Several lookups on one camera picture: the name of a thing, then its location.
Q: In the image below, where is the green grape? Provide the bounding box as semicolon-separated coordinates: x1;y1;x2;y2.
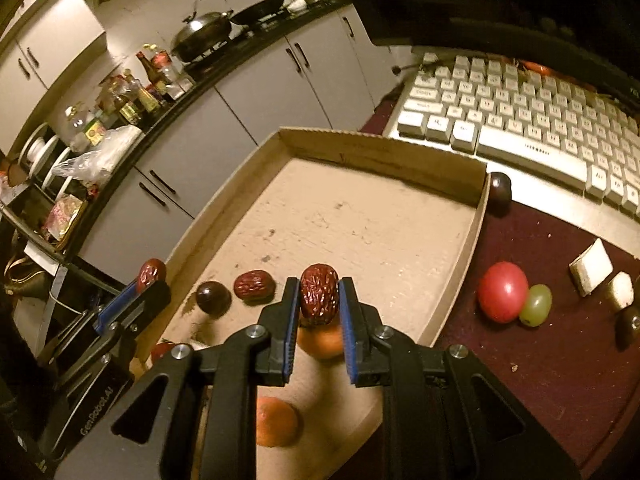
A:
518;284;553;327

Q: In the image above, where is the clear plastic bottle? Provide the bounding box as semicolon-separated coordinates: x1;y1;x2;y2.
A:
65;105;93;153

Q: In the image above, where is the wall cabinet with handles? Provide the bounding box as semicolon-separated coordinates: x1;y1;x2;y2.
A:
0;0;107;153

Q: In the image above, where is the black frying pan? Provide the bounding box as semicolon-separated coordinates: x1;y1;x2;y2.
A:
230;0;291;26

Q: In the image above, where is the white foam cube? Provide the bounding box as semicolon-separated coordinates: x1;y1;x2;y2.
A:
569;238;615;297

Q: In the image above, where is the white hexagonal foam block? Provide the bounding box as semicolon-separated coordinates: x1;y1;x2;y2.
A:
602;271;636;311

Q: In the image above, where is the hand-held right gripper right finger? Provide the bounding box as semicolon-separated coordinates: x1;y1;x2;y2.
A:
339;276;583;480

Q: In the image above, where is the small orange tangerine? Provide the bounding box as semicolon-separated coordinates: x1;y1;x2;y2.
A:
256;396;303;448

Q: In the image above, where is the white mechanical keyboard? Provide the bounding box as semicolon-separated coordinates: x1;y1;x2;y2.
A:
382;50;640;251

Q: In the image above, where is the dried red date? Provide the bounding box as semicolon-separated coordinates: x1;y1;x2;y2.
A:
299;263;341;328
233;270;276;305
137;258;167;291

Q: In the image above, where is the clear plastic bag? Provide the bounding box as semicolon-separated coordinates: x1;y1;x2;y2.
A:
50;125;146;183

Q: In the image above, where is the row of condiment bottles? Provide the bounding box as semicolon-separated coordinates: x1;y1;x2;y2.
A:
97;45;196;128

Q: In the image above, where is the yellow red snack packet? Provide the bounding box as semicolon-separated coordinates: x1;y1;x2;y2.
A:
42;195;86;241

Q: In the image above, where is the orange peach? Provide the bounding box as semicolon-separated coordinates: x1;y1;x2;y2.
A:
296;324;346;360

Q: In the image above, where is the wooden tray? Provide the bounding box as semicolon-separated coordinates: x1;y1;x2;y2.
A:
132;127;490;480

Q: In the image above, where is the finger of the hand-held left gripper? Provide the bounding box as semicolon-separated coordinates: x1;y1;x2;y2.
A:
107;282;172;346
95;280;143;333

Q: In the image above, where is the white plates rack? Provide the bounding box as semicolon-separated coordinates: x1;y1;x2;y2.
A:
17;122;76;196

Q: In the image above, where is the maroon mat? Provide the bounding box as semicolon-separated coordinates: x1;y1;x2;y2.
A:
340;95;640;478

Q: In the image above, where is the steel wok with lid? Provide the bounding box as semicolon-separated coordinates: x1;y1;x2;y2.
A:
170;0;236;63

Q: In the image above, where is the red plum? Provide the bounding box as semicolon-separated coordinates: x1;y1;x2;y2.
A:
477;261;530;324

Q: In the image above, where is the dark purple plum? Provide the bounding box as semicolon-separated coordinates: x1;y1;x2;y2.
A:
615;305;640;351
195;281;232;317
486;172;512;217

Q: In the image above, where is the black monitor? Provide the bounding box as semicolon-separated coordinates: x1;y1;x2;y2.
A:
332;0;640;106

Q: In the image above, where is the grey kitchen base cabinet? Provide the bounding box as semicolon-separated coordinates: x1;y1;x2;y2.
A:
80;2;401;286

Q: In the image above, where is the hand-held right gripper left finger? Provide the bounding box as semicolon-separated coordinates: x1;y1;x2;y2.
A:
55;276;301;480

